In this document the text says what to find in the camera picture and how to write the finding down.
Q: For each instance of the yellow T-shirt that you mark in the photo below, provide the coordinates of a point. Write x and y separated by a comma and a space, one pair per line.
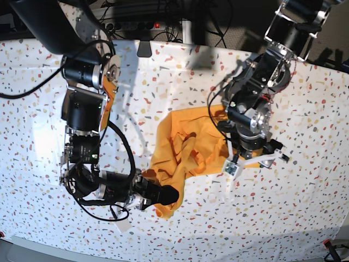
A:
187, 145

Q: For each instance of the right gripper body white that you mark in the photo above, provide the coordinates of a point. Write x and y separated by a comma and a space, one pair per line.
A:
129, 197

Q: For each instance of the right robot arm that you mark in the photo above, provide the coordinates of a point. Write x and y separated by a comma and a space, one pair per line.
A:
91, 68

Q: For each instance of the red-handled clamp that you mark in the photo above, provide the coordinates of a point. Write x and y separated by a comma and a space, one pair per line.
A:
332, 251

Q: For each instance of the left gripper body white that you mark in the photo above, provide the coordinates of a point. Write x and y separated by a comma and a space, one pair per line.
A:
246, 149

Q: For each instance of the black table clamp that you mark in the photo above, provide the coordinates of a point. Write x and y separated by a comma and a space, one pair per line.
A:
144, 49

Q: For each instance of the terrazzo pattern tablecloth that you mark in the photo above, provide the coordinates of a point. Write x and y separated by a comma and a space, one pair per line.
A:
283, 213

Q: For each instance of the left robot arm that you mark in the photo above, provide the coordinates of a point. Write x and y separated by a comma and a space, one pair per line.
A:
248, 96

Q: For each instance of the black power strip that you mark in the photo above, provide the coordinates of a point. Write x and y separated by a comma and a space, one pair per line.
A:
135, 26

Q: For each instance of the aluminium frame post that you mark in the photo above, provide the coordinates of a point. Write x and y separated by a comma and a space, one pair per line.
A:
187, 32

